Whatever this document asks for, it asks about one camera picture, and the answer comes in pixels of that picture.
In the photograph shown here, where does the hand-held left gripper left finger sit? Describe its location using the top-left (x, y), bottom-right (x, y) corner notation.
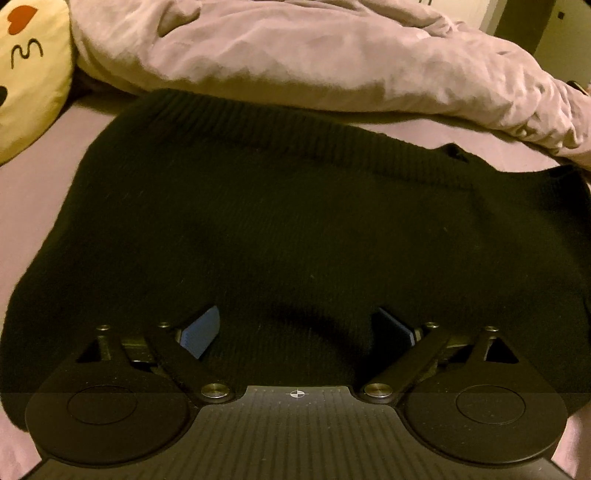
top-left (74, 305), bottom-right (234, 405)

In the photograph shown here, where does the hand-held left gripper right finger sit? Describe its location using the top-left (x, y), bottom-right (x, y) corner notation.
top-left (362, 307), bottom-right (523, 405)

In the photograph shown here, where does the black knit sweater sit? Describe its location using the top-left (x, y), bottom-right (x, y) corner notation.
top-left (0, 90), bottom-right (591, 432)

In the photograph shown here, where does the purple duvet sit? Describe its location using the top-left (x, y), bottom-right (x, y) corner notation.
top-left (65, 0), bottom-right (591, 160)

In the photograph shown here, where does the cream emoji face pillow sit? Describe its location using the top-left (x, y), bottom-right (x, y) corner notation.
top-left (0, 0), bottom-right (77, 167)

